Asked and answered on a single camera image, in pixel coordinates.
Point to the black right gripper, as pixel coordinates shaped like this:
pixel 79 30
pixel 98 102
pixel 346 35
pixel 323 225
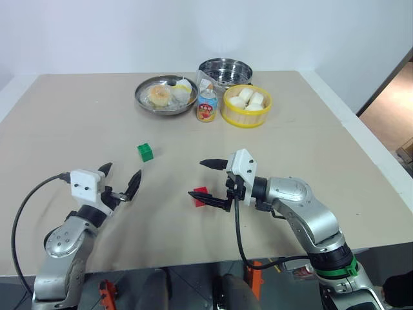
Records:
pixel 235 190

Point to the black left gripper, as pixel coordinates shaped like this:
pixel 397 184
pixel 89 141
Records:
pixel 109 201

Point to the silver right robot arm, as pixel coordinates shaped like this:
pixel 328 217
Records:
pixel 309 213

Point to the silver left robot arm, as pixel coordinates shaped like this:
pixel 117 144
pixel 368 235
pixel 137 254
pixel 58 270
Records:
pixel 66 239

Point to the red toy cube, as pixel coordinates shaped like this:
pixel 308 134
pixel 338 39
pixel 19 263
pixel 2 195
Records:
pixel 200 190

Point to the green toy cube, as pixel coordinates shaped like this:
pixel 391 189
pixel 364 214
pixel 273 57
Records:
pixel 145 152

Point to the yellow rimmed steamer basket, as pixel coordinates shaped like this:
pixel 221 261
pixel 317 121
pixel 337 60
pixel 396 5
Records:
pixel 245 117

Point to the small fruit drink can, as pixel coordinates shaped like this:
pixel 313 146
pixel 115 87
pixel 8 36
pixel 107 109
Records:
pixel 206 108

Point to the shallow steel bowl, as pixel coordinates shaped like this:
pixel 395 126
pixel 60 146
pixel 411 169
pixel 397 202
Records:
pixel 155 109

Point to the white steamed bun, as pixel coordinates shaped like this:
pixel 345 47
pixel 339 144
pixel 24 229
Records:
pixel 237 102
pixel 245 94
pixel 253 107
pixel 257 97

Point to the round browned bread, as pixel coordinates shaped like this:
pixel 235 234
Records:
pixel 158 95

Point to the white bun in plastic wrap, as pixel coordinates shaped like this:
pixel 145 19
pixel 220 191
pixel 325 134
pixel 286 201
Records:
pixel 180 97

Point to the yellow plastic wrapped food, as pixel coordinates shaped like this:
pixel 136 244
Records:
pixel 188 90

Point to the white paper food packet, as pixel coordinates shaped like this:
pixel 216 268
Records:
pixel 204 85

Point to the dark rounded shape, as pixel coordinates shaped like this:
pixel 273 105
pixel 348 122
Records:
pixel 398 290
pixel 237 292

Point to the perforated steel steamer pot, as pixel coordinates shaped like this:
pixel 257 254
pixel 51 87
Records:
pixel 226 72

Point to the cardboard box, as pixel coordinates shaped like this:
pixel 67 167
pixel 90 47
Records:
pixel 406 150

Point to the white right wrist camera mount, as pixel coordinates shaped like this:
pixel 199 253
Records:
pixel 242 168

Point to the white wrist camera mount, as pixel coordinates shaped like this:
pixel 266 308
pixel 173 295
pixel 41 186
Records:
pixel 242 168
pixel 84 185

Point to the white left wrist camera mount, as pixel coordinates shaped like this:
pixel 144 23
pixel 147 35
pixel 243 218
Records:
pixel 84 185

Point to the orange bracket under table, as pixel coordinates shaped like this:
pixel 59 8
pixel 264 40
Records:
pixel 108 292
pixel 255 279

